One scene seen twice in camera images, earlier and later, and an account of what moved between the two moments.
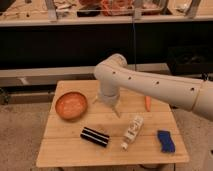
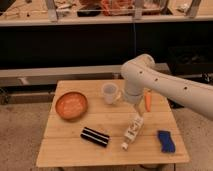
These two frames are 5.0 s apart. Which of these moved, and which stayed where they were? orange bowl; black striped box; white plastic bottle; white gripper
Moved: white gripper
Stayed: orange bowl; white plastic bottle; black striped box
